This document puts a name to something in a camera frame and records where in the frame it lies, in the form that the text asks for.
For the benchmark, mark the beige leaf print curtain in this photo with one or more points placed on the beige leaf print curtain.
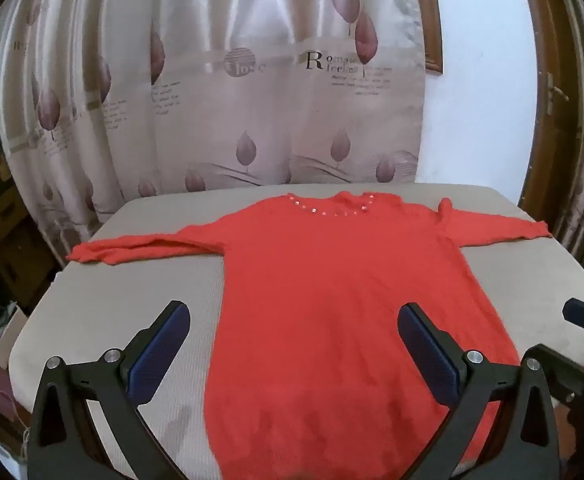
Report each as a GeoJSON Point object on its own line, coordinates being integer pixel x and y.
{"type": "Point", "coordinates": [106, 101]}

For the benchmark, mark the brown wooden window frame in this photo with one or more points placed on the brown wooden window frame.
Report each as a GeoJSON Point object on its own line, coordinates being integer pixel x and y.
{"type": "Point", "coordinates": [432, 36]}

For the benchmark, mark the beige woven table cover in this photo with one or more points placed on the beige woven table cover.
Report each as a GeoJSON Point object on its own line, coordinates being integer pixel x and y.
{"type": "Point", "coordinates": [91, 309]}

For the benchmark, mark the dark wooden cabinet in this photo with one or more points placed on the dark wooden cabinet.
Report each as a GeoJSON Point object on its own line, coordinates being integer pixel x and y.
{"type": "Point", "coordinates": [27, 263]}

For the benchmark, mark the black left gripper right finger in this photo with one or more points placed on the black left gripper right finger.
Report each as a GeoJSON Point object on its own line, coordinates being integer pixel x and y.
{"type": "Point", "coordinates": [523, 441]}

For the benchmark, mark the red knit sweater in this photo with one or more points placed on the red knit sweater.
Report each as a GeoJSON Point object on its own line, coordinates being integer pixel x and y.
{"type": "Point", "coordinates": [308, 376]}

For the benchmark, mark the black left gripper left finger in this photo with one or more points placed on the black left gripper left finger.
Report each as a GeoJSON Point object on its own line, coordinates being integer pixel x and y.
{"type": "Point", "coordinates": [63, 441]}

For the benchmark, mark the brown wooden door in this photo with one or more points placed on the brown wooden door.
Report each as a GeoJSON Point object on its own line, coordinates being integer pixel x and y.
{"type": "Point", "coordinates": [554, 151]}

